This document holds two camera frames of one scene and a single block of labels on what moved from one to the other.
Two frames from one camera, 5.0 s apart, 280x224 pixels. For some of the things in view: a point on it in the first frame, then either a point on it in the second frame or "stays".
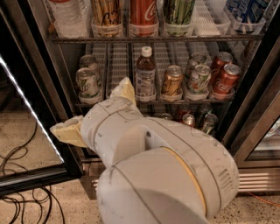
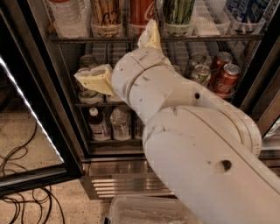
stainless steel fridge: (211, 63) stays
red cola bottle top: (143, 18) stays
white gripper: (101, 118) -> (135, 67)
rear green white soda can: (88, 61) stays
